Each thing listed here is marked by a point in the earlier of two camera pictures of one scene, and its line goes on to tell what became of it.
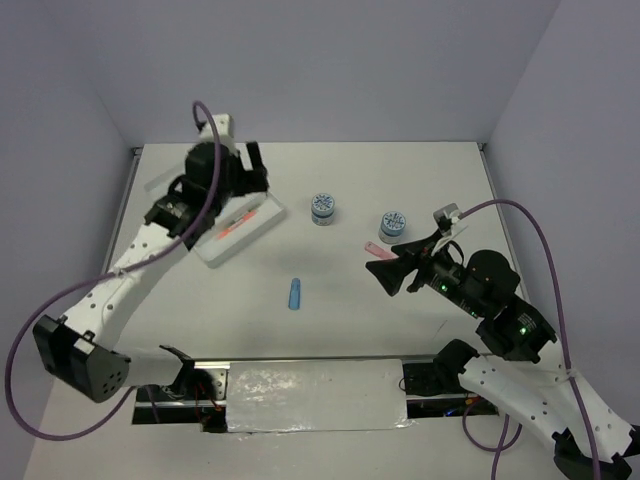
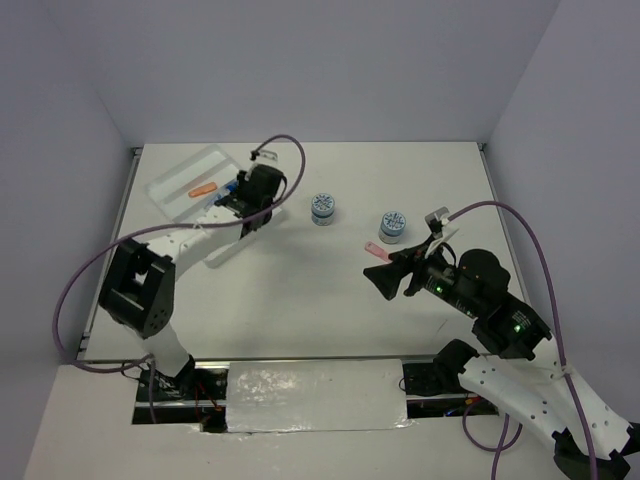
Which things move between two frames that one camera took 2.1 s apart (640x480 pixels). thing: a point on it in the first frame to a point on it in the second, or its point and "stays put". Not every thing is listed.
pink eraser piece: x=371 y=247 stays put
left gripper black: x=251 y=181 to x=243 y=179
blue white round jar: x=322 y=209 stays put
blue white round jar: x=391 y=227 stays put
